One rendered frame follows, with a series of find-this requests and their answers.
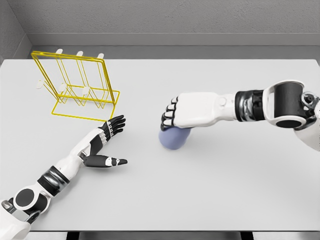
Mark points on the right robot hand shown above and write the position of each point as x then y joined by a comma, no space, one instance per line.
193,110

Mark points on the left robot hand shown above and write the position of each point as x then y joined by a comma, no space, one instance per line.
96,141

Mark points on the blue cup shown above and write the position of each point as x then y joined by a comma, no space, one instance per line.
173,138

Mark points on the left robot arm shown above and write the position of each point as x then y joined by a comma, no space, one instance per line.
40,190

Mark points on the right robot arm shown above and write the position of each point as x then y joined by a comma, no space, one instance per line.
272,105

